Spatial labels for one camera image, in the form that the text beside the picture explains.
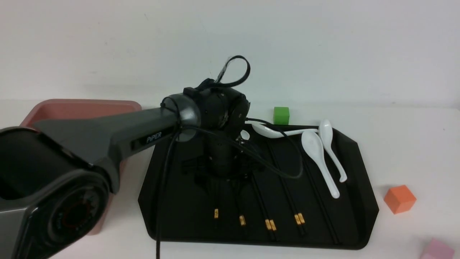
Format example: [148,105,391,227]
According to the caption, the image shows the orange cube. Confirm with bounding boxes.
[384,185,417,214]

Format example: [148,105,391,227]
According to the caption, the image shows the black plastic tray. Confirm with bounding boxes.
[138,129,379,250]

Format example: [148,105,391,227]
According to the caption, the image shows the white ceramic spoon leftmost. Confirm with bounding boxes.
[240,130,251,141]

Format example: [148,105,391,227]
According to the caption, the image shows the white ceramic spoon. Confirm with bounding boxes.
[318,119,348,183]
[240,130,251,141]
[301,130,340,199]

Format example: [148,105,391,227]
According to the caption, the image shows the black chopstick plain right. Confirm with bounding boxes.
[299,144,340,245]

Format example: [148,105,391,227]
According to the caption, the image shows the white ceramic spoon lying sideways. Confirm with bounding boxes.
[251,124,318,139]

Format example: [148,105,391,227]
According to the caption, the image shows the pink cube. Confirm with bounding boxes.
[419,239,455,259]

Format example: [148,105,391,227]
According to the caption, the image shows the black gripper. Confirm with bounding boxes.
[182,135,254,187]

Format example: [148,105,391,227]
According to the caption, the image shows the green cube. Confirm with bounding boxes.
[273,106,290,125]

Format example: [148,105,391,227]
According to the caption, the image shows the white ceramic spoon rightmost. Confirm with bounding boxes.
[318,119,348,183]

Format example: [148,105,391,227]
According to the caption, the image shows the black cable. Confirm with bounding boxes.
[155,55,304,259]

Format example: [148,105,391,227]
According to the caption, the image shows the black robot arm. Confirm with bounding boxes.
[1,87,250,259]

